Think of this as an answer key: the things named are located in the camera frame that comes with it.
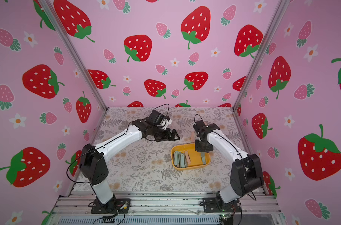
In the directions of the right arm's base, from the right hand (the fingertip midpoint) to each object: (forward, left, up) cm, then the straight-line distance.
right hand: (209, 149), depth 84 cm
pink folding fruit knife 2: (+16, +9, -11) cm, 22 cm away
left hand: (+2, +21, +7) cm, 22 cm away
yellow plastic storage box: (-1, +8, -9) cm, 12 cm away
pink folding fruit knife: (-4, +13, -9) cm, 16 cm away
